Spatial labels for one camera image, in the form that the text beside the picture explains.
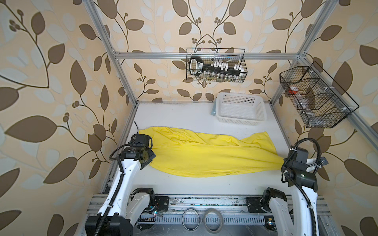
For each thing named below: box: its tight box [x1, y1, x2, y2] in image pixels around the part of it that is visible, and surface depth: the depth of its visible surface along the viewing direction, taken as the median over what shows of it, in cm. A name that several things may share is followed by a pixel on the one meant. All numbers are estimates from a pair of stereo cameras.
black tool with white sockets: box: [189, 56, 244, 76], surface depth 85 cm
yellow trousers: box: [139, 126, 285, 178], surface depth 97 cm
